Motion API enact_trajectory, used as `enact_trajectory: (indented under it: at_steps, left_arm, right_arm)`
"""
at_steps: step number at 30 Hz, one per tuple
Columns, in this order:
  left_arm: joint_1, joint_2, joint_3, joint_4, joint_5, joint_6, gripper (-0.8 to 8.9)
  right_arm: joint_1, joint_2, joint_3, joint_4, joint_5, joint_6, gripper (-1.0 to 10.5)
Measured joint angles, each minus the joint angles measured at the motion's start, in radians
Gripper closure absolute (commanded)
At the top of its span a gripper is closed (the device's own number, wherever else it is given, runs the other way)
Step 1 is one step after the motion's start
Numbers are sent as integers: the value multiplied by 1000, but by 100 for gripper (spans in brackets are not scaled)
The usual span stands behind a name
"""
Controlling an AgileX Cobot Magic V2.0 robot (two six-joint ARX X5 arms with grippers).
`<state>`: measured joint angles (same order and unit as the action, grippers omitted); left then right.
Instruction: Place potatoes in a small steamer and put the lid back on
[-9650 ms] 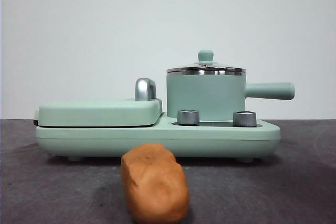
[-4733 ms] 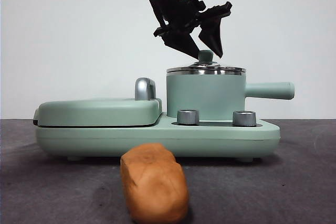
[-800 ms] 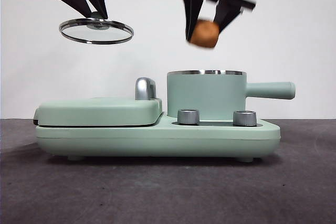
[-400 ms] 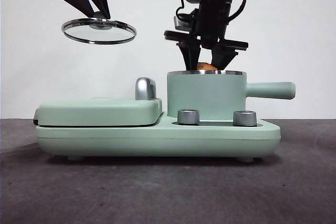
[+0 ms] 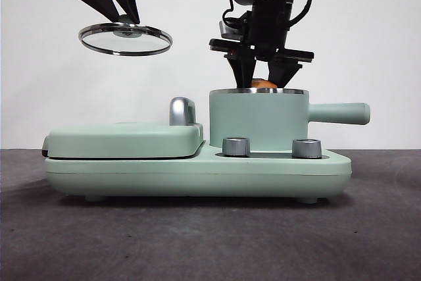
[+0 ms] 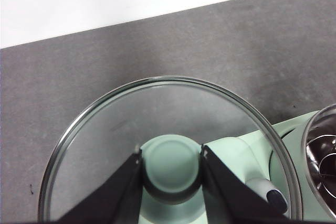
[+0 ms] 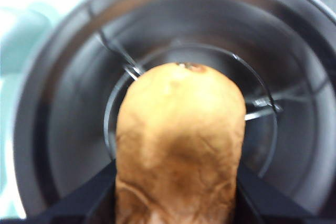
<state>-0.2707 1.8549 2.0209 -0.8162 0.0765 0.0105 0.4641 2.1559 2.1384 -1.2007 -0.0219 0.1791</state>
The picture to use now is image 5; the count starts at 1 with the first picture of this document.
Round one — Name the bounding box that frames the brown potato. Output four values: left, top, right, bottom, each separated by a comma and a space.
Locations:
250, 78, 276, 89

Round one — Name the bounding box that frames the glass pot lid green knob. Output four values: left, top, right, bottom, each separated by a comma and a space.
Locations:
78, 14, 174, 57

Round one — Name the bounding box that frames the silver control knob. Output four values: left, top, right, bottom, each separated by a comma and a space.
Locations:
222, 137, 250, 157
291, 138, 322, 159

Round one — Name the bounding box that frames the mint green breakfast machine base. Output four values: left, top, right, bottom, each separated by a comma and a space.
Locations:
44, 139, 352, 204

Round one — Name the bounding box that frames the mint green grill cover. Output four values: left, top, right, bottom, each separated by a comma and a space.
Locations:
41, 122, 205, 160

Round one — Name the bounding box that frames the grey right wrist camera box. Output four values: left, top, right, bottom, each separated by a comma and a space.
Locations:
218, 11, 251, 41

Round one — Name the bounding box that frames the mint green pot with handle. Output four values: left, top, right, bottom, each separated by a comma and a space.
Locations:
209, 87, 372, 149

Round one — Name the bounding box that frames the chrome grill cover handle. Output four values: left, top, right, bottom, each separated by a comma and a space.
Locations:
168, 97, 198, 127

